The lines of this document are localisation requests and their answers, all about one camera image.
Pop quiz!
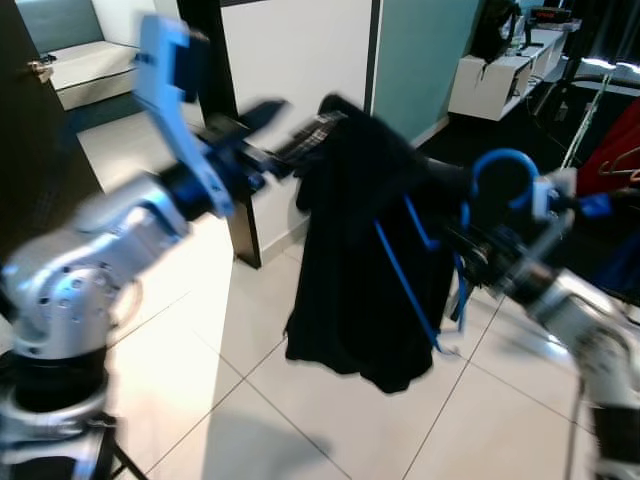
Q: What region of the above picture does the black metal frame leg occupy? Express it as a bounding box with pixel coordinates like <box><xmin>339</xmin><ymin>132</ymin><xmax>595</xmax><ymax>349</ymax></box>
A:
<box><xmin>95</xmin><ymin>435</ymin><xmax>151</xmax><ymax>480</ymax></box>

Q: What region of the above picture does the dark door metal handle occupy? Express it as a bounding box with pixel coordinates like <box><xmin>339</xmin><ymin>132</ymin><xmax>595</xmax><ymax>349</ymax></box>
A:
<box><xmin>0</xmin><ymin>0</ymin><xmax>81</xmax><ymax>261</ymax></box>

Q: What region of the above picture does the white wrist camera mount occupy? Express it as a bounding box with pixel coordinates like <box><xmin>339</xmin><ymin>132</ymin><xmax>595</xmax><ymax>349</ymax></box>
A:
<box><xmin>135</xmin><ymin>15</ymin><xmax>236</xmax><ymax>216</ymax></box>
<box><xmin>530</xmin><ymin>168</ymin><xmax>581</xmax><ymax>241</ymax></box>

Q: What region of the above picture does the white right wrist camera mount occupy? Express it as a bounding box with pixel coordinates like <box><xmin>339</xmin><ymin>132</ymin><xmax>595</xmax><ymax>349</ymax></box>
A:
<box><xmin>530</xmin><ymin>168</ymin><xmax>581</xmax><ymax>241</ymax></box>

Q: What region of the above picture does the red blanket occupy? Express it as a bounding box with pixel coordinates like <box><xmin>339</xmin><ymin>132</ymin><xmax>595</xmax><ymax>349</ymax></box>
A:
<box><xmin>577</xmin><ymin>95</ymin><xmax>640</xmax><ymax>196</ymax></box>

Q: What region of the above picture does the black garment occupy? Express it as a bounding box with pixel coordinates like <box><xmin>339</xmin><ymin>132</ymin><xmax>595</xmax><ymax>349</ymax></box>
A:
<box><xmin>285</xmin><ymin>93</ymin><xmax>476</xmax><ymax>394</ymax></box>

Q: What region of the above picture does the black device red display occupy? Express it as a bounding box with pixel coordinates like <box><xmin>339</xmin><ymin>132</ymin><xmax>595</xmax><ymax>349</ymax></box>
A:
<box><xmin>528</xmin><ymin>5</ymin><xmax>573</xmax><ymax>23</ymax></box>

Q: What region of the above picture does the blue plastic hanger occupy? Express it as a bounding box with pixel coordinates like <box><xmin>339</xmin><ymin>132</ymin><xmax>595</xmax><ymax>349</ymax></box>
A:
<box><xmin>372</xmin><ymin>148</ymin><xmax>541</xmax><ymax>353</ymax></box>

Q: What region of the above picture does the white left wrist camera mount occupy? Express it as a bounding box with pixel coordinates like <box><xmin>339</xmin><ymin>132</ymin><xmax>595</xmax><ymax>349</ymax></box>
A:
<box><xmin>135</xmin><ymin>15</ymin><xmax>236</xmax><ymax>216</ymax></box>

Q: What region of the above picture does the white shelf unit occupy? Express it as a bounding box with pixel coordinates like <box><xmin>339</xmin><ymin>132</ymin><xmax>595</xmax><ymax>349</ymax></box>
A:
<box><xmin>447</xmin><ymin>25</ymin><xmax>571</xmax><ymax>123</ymax></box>

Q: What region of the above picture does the dark curtain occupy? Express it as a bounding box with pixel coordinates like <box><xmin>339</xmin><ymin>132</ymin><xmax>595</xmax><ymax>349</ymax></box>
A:
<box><xmin>575</xmin><ymin>0</ymin><xmax>640</xmax><ymax>71</ymax></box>

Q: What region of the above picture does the white cushioned bench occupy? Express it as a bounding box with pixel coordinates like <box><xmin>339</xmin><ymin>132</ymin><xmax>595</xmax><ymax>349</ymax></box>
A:
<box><xmin>45</xmin><ymin>40</ymin><xmax>151</xmax><ymax>111</ymax></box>

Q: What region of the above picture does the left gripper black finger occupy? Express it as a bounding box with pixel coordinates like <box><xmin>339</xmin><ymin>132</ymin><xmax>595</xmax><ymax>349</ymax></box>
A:
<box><xmin>268</xmin><ymin>112</ymin><xmax>347</xmax><ymax>169</ymax></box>
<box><xmin>232</xmin><ymin>97</ymin><xmax>291</xmax><ymax>139</ymax></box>

